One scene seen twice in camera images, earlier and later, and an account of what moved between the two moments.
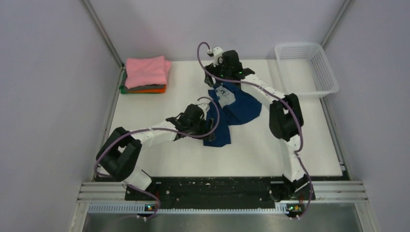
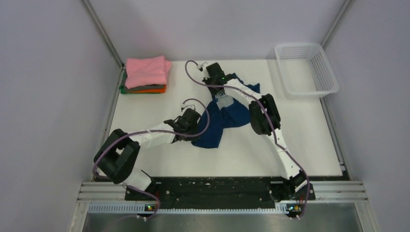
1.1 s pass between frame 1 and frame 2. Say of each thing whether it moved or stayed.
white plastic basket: stayed
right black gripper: moved
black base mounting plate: stayed
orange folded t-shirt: stayed
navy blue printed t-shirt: moved
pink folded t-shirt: stayed
